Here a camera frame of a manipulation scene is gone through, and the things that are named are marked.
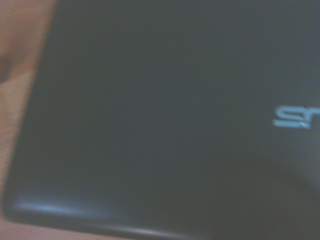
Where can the black Asus laptop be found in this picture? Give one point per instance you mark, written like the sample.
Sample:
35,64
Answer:
160,100

